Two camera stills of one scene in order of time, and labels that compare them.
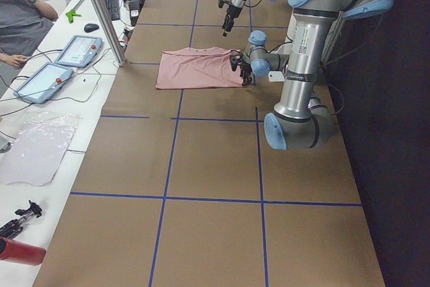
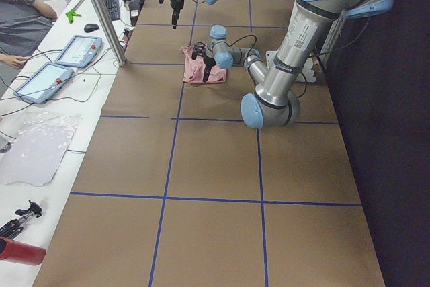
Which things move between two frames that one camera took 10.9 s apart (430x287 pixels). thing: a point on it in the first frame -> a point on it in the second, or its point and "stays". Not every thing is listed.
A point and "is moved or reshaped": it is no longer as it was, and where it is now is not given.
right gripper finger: x=223 y=27 -> x=175 y=17
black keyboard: x=111 y=1 stays
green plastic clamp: x=70 y=14 stays
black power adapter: x=134 y=10 stays
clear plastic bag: x=34 y=154 stays
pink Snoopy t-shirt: x=197 y=67 is moved or reshaped
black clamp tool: x=13 y=228 stays
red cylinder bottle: x=21 y=252 stays
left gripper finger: x=247 y=78 -> x=208 y=64
